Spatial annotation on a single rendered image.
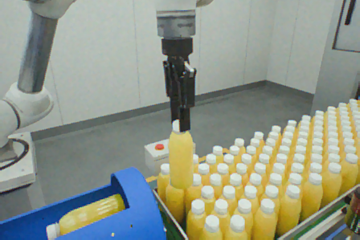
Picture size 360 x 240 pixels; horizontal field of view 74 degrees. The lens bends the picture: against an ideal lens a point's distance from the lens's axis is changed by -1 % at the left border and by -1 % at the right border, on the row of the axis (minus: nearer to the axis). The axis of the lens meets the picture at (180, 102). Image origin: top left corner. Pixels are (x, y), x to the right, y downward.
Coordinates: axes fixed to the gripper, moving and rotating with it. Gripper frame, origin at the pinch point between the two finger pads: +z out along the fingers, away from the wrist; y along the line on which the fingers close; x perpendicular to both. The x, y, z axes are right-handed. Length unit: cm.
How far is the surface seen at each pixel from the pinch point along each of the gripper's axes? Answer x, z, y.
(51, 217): -36.9, 28.9, -13.9
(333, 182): 56, 37, 14
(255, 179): 26.8, 29.8, 3.7
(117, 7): 64, -31, -288
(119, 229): -21.6, 19.0, 9.4
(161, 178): 0.0, 32.3, -16.8
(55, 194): -51, 134, -165
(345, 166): 68, 35, 12
